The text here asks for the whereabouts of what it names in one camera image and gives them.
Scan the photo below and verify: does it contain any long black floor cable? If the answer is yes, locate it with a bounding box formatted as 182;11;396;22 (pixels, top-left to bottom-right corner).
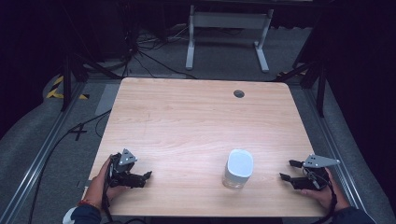
27;109;112;224

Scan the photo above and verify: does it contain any white metal desk frame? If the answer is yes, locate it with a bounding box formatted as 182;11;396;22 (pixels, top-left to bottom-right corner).
185;4;276;74

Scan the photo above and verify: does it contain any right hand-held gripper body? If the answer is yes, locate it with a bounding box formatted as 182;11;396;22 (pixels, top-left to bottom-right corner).
298;153;341;191

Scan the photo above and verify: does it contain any left hand-held gripper cable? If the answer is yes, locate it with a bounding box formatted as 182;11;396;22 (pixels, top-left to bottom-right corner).
101;154;115;224

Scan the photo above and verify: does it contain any yellow black hazard tape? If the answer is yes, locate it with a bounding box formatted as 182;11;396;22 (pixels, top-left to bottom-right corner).
46;75;91;101

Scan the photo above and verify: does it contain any right hand-held gripper cable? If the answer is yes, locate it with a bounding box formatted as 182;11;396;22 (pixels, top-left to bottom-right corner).
306;169;339;224

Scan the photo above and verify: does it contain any aluminium floor rail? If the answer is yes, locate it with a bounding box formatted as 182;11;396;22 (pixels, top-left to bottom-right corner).
0;81;87;224
303;88;367;213

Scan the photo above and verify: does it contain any bundle of black cables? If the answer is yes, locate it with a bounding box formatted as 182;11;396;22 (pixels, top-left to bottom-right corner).
122;18;198;80

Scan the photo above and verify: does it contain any person's left hand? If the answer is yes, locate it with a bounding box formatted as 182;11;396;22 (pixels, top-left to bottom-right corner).
82;157;127;210

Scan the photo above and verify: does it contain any hand-held gripper cable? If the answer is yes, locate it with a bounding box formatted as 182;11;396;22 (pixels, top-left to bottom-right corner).
306;169;339;224
101;154;115;224

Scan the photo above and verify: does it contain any red bracelet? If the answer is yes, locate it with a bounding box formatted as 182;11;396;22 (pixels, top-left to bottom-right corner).
78;200;102;211

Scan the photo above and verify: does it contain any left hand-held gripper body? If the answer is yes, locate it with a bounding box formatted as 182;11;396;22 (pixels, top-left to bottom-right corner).
107;147;138;189

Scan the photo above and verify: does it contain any white plastic cup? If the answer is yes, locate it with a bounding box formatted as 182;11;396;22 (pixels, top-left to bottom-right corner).
221;148;255;189

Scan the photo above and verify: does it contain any person's right hand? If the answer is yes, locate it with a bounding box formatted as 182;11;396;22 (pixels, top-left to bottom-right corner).
300;167;350;213

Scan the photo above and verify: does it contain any black metal stand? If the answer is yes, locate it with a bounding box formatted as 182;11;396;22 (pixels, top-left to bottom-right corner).
275;59;328;119
59;50;122;112

